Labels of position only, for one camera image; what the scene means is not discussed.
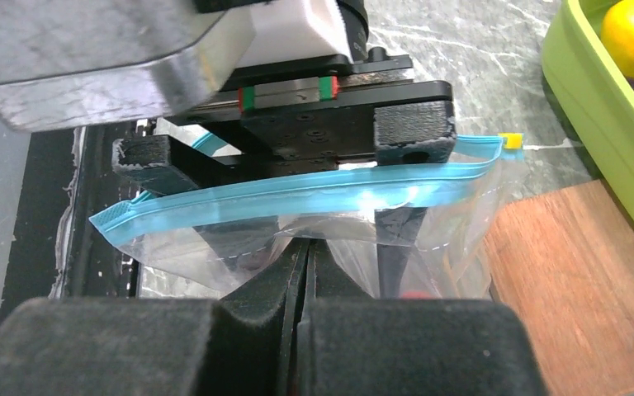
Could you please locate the clear zip top bag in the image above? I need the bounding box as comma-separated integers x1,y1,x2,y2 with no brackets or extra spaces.
91,133,524,299

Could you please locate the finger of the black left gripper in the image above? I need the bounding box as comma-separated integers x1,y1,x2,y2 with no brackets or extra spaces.
374,101,457,298
111,134,280,271

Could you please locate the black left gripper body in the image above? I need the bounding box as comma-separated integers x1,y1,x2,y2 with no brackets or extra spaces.
173,47,454,178

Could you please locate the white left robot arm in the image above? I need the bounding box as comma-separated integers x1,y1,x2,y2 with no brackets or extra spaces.
96,1,457,298

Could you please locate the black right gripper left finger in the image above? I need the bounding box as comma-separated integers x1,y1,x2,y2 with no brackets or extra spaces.
0,239,309,395

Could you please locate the wooden board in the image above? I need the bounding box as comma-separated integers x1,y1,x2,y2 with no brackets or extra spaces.
485,180,634,395

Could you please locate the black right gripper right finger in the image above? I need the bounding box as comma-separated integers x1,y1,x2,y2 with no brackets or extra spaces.
295,240,547,395

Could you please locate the lime green plastic tub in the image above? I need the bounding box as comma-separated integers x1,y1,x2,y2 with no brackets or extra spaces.
541,1,634,221

